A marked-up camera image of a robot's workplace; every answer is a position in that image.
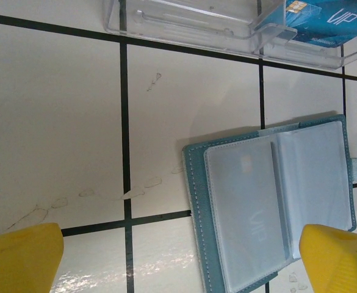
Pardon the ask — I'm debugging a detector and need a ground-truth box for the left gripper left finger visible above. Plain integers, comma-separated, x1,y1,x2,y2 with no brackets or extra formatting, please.
0,222,64,293

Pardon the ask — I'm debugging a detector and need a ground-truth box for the clear acrylic card stand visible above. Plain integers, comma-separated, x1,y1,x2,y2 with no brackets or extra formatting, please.
103,0,357,70

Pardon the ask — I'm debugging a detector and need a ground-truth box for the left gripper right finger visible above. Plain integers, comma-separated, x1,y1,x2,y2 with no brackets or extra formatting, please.
298,223,357,293

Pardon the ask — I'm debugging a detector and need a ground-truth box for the teal leather card holder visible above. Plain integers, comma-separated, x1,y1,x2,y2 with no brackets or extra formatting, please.
182,114,357,293

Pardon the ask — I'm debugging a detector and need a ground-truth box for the blue VIP credit card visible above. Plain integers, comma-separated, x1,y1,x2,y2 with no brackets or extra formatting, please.
283,0,357,49

